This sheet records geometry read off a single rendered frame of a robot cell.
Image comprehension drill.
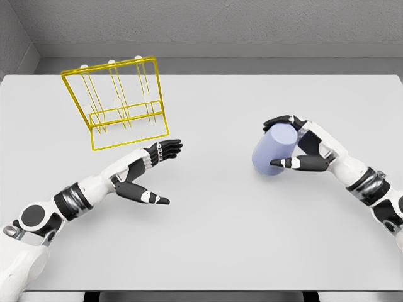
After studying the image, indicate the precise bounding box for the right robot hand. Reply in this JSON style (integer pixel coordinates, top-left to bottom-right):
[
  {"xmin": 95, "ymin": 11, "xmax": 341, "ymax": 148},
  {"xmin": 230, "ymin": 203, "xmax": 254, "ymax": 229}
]
[{"xmin": 263, "ymin": 115, "xmax": 351, "ymax": 174}]

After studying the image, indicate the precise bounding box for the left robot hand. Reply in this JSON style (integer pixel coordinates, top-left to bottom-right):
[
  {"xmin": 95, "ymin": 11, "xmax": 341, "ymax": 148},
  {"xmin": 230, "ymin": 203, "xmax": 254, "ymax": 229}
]
[{"xmin": 99, "ymin": 138, "xmax": 183, "ymax": 206}]

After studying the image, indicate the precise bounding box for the pale blue cup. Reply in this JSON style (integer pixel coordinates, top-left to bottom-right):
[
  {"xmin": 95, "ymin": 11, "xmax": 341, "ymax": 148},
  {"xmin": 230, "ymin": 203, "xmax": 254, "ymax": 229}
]
[{"xmin": 251, "ymin": 123, "xmax": 298, "ymax": 176}]

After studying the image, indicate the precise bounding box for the yellow wire cup holder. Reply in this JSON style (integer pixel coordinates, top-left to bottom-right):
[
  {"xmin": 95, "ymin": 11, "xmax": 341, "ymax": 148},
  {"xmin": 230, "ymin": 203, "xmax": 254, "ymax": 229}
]
[{"xmin": 60, "ymin": 55, "xmax": 171, "ymax": 152}]

